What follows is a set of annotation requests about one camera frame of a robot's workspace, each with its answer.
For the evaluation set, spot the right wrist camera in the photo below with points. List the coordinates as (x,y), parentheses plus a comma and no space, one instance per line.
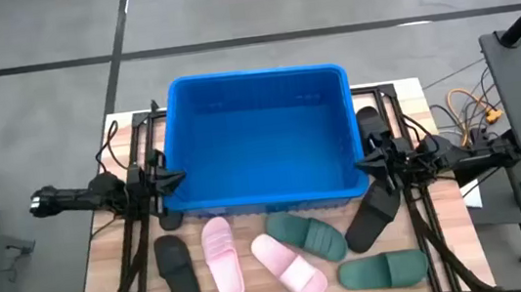
(383,143)

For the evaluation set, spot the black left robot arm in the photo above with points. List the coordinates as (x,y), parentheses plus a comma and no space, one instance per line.
(75,199)

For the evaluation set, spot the blue plastic bin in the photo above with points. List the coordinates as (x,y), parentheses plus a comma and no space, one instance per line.
(260,141)

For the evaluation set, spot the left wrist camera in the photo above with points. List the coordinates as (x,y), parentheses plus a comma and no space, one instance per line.
(156,160)

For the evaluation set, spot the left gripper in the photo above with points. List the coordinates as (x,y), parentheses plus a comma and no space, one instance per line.
(139,186)

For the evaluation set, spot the pink rubber slide sandal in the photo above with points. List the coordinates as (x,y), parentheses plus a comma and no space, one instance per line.
(272,252)
(226,277)

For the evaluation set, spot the black aluminium mounting frame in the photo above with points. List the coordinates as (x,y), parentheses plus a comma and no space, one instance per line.
(391,99)
(137,135)

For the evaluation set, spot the white paper sheet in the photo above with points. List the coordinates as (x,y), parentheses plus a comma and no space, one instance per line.
(473,195)

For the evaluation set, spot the green rubber slide sandal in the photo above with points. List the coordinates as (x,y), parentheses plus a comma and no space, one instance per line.
(363,274)
(289,228)

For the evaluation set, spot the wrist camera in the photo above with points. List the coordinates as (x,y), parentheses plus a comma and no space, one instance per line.
(156,160)
(383,143)

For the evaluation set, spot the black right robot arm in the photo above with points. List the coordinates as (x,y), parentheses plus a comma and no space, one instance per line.
(468,159)

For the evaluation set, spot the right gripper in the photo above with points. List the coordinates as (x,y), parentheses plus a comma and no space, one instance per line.
(402,159)

